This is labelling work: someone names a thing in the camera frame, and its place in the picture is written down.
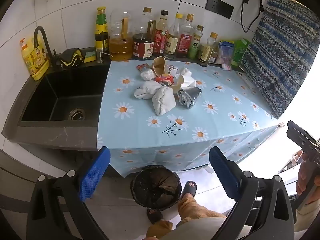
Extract blue patterned cloth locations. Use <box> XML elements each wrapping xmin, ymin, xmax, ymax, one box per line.
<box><xmin>240</xmin><ymin>0</ymin><xmax>319</xmax><ymax>118</ymax></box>

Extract white paper cup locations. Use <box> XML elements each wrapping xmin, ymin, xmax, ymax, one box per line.
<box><xmin>171</xmin><ymin>67</ymin><xmax>197</xmax><ymax>94</ymax></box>

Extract black slipper foot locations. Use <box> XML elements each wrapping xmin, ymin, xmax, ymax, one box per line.
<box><xmin>146</xmin><ymin>209</ymin><xmax>163</xmax><ymax>224</ymax></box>
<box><xmin>181</xmin><ymin>180</ymin><xmax>197</xmax><ymax>199</ymax></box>

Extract clear liquor bottle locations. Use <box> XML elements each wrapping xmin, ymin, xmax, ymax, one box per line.
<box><xmin>164</xmin><ymin>13</ymin><xmax>183</xmax><ymax>59</ymax></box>

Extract red label vinegar bottle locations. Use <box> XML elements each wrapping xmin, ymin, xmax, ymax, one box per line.
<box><xmin>153</xmin><ymin>10</ymin><xmax>168</xmax><ymax>56</ymax></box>

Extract large cooking oil bottle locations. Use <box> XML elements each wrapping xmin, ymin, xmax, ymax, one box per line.
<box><xmin>109</xmin><ymin>9</ymin><xmax>133</xmax><ymax>61</ymax></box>

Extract white salt bag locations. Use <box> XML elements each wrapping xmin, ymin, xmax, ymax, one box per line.
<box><xmin>216</xmin><ymin>41</ymin><xmax>234</xmax><ymax>70</ymax></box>

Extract brown paper cup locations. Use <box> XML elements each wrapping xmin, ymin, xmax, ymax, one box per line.
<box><xmin>152</xmin><ymin>56</ymin><xmax>166</xmax><ymax>76</ymax></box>

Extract dark soy sauce jug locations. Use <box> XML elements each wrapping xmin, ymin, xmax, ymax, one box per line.
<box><xmin>133</xmin><ymin>7</ymin><xmax>156</xmax><ymax>60</ymax></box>

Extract yellow green sponge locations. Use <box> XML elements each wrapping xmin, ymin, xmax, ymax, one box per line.
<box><xmin>84</xmin><ymin>51</ymin><xmax>97</xmax><ymax>63</ymax></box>

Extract red snack wrapper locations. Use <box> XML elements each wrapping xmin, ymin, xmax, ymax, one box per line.
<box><xmin>155</xmin><ymin>73</ymin><xmax>174</xmax><ymax>86</ymax></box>

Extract black kitchen sink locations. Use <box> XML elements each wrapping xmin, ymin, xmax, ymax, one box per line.
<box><xmin>2</xmin><ymin>63</ymin><xmax>110</xmax><ymax>151</ymax></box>

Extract green cap sauce bottle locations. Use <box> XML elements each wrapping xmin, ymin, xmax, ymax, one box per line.
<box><xmin>94</xmin><ymin>7</ymin><xmax>108</xmax><ymax>53</ymax></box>

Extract black trash bin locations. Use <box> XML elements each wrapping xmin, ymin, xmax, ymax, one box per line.
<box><xmin>130</xmin><ymin>165</ymin><xmax>182</xmax><ymax>211</ymax></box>

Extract metal soap dispenser pump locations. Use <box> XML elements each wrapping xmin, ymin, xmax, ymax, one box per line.
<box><xmin>95</xmin><ymin>48</ymin><xmax>113</xmax><ymax>63</ymax></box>

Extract black slipper right foot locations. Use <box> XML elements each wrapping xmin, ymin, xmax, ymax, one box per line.
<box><xmin>181</xmin><ymin>180</ymin><xmax>197</xmax><ymax>199</ymax></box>

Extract yellow dish soap bottle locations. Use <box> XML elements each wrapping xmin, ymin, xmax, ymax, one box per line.
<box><xmin>20</xmin><ymin>38</ymin><xmax>49</xmax><ymax>81</ymax></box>

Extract white tissue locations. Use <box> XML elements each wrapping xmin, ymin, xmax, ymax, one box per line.
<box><xmin>140</xmin><ymin>68</ymin><xmax>156</xmax><ymax>81</ymax></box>

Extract grey wrapper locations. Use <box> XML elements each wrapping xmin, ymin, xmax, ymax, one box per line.
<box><xmin>177</xmin><ymin>87</ymin><xmax>202</xmax><ymax>109</ymax></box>

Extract red label wine bottle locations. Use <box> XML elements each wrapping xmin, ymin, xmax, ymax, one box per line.
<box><xmin>176</xmin><ymin>14</ymin><xmax>194</xmax><ymax>58</ymax></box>

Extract black slipper left foot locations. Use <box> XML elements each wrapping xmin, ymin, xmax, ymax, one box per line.
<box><xmin>146</xmin><ymin>209</ymin><xmax>163</xmax><ymax>224</ymax></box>

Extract sesame oil bottle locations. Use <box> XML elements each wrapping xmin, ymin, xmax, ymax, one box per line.
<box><xmin>199</xmin><ymin>32</ymin><xmax>218</xmax><ymax>66</ymax></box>

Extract green pepper oil bottle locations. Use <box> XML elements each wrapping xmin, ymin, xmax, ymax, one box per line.
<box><xmin>187</xmin><ymin>25</ymin><xmax>203</xmax><ymax>60</ymax></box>

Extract black yellow glove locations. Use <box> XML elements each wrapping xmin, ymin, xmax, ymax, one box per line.
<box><xmin>55</xmin><ymin>48</ymin><xmax>85</xmax><ymax>69</ymax></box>

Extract black power cable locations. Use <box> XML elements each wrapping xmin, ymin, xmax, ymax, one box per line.
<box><xmin>240</xmin><ymin>0</ymin><xmax>265</xmax><ymax>33</ymax></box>

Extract black wall socket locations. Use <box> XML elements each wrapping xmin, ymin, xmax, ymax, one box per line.
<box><xmin>204</xmin><ymin>0</ymin><xmax>234</xmax><ymax>19</ymax></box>

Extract person's right forearm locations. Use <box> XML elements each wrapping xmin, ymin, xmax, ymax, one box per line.
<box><xmin>294</xmin><ymin>199</ymin><xmax>320</xmax><ymax>232</ymax></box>

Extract person's right hand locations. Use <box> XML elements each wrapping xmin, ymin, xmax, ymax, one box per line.
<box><xmin>296</xmin><ymin>150</ymin><xmax>320</xmax><ymax>204</ymax></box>

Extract orange fleece trouser legs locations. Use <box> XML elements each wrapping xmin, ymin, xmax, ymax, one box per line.
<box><xmin>146</xmin><ymin>193</ymin><xmax>226</xmax><ymax>239</ymax></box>

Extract daisy print blue tablecloth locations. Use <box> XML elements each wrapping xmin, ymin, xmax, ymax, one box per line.
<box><xmin>97</xmin><ymin>60</ymin><xmax>279</xmax><ymax>177</ymax></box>

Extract white knitted cloth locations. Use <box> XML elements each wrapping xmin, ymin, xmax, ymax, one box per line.
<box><xmin>152</xmin><ymin>86</ymin><xmax>176</xmax><ymax>116</ymax></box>

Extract small spice jar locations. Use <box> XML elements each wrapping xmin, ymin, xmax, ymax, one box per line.
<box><xmin>208</xmin><ymin>49</ymin><xmax>219</xmax><ymax>64</ymax></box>

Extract black sink faucet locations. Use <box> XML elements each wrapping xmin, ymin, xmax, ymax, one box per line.
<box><xmin>33</xmin><ymin>25</ymin><xmax>58</xmax><ymax>67</ymax></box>

